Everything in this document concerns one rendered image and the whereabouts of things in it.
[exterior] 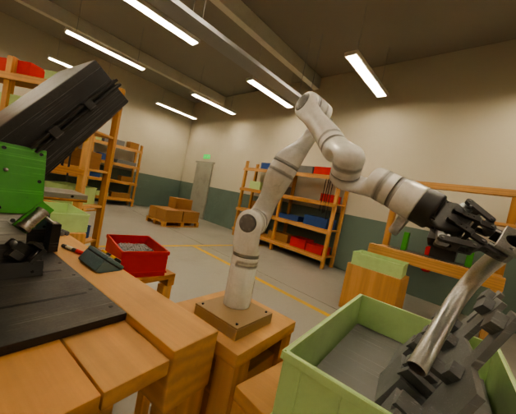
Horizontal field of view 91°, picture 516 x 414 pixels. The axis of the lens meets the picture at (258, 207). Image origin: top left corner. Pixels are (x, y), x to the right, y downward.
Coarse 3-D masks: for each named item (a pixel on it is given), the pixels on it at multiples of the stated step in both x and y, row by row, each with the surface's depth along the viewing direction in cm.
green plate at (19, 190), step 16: (0, 144) 74; (0, 160) 74; (16, 160) 77; (32, 160) 80; (0, 176) 74; (16, 176) 76; (32, 176) 80; (0, 192) 73; (16, 192) 76; (32, 192) 79; (0, 208) 73; (16, 208) 76; (32, 208) 79
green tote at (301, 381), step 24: (336, 312) 78; (360, 312) 100; (384, 312) 95; (408, 312) 91; (312, 336) 63; (336, 336) 81; (408, 336) 90; (288, 360) 52; (312, 360) 66; (504, 360) 68; (288, 384) 52; (312, 384) 49; (336, 384) 46; (504, 384) 62; (288, 408) 51; (312, 408) 48; (336, 408) 45; (360, 408) 43; (384, 408) 42; (504, 408) 58
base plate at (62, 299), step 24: (48, 264) 85; (0, 288) 65; (24, 288) 67; (48, 288) 70; (72, 288) 72; (96, 288) 75; (0, 312) 56; (24, 312) 58; (48, 312) 59; (72, 312) 61; (96, 312) 63; (120, 312) 65; (0, 336) 49; (24, 336) 50; (48, 336) 52
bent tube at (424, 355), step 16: (512, 240) 43; (480, 272) 47; (464, 288) 49; (448, 304) 48; (464, 304) 48; (432, 320) 47; (448, 320) 46; (432, 336) 44; (416, 352) 43; (432, 352) 42; (416, 368) 43
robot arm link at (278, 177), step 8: (272, 160) 85; (272, 168) 82; (280, 168) 81; (288, 168) 81; (272, 176) 82; (280, 176) 81; (288, 176) 82; (264, 184) 86; (272, 184) 83; (280, 184) 82; (288, 184) 84; (264, 192) 87; (272, 192) 85; (280, 192) 85; (256, 200) 90; (264, 200) 88; (272, 200) 87; (256, 208) 90; (264, 208) 88; (272, 208) 88
